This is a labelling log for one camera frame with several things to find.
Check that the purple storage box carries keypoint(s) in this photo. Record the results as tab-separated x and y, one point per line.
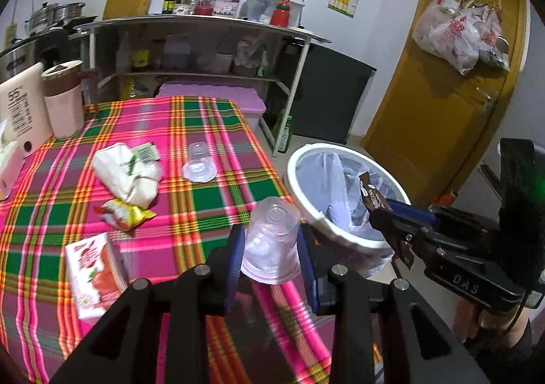
213	92

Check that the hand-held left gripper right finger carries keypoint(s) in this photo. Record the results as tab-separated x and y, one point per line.
304	265

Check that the person's right forearm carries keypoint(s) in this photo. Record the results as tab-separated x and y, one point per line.
519	358

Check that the yellow red snack wrapper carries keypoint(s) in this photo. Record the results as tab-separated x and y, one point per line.
127	216

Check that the brown snack wrapper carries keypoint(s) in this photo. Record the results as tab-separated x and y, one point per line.
370	194

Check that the red and white tube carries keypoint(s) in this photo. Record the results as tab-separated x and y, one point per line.
448	199

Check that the yellow wooden door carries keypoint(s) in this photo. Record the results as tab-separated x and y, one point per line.
425	124

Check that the green plastic bottle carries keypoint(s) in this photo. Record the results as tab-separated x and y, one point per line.
285	137

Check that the beige pitcher with brown band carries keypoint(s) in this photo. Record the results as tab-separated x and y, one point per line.
64	107

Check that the hanging plastic bags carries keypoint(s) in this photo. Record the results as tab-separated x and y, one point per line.
455	35

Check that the pink utensil basket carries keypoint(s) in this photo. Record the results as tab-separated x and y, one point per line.
225	9

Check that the black mini fridge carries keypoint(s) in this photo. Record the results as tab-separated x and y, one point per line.
328	99

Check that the white kitchen shelf unit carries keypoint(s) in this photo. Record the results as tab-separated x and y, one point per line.
191	21

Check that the white rectangular water warmer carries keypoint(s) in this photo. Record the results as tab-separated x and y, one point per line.
25	111

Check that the clear plastic storage container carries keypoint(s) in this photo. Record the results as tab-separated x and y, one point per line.
257	7

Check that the tissue pack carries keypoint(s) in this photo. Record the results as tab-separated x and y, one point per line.
10	167

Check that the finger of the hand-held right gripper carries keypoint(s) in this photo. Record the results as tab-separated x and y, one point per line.
408	209
391	228

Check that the translucent bin liner bag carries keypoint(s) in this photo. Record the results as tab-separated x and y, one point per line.
336	179

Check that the yellow oil bottle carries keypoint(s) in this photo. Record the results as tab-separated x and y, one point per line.
140	59

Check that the small red container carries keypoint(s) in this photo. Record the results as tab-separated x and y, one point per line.
204	8

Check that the white round trash bin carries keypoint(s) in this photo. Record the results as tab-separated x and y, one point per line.
298	190

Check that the large clear plastic cup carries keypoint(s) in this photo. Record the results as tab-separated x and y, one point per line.
272	239

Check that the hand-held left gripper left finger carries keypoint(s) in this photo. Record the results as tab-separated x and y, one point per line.
234	260

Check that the white paper bag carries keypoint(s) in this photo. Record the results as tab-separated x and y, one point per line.
123	175

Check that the crumpled plastic bags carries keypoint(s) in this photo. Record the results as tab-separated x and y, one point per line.
253	58

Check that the person's right hand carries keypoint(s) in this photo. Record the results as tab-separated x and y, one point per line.
468	322

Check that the small clear flanged cup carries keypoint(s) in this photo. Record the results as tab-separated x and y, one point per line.
198	171

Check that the steel pots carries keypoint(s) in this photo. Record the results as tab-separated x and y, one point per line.
25	56

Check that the red white drink carton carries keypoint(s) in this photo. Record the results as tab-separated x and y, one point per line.
93	273

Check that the red kettle bottle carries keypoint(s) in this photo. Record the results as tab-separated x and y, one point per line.
281	14

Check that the blue liquid jug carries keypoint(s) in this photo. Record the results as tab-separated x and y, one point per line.
176	54

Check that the small white bowl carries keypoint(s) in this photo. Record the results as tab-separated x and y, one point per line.
182	9

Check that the pink green plaid tablecloth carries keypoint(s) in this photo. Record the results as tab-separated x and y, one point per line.
213	196

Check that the pink plastic tub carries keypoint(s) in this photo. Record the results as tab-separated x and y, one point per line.
224	62

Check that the yellowed power strip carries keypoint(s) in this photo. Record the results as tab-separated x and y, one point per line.
10	36

